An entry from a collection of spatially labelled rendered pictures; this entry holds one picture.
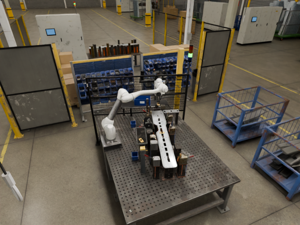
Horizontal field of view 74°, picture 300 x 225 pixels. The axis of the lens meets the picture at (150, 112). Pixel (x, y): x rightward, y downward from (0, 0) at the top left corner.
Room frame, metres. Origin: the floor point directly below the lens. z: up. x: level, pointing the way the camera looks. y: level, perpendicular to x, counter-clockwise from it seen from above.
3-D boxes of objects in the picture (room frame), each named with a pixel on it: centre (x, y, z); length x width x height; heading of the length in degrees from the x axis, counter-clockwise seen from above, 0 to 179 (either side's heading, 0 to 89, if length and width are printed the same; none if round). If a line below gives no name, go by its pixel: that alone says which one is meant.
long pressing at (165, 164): (2.43, -0.20, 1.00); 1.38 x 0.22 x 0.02; 6
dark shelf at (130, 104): (3.32, 0.10, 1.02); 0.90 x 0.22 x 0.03; 96
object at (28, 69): (3.80, 2.44, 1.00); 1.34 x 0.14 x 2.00; 112
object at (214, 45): (5.49, -1.78, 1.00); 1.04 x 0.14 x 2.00; 112
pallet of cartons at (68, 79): (5.30, 2.61, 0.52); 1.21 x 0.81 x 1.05; 26
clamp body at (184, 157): (1.88, -0.43, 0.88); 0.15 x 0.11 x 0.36; 96
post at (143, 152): (1.93, 0.09, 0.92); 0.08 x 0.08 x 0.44; 6
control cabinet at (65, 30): (8.73, 3.66, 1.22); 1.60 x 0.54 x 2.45; 112
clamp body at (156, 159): (1.85, -0.08, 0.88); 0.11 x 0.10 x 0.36; 96
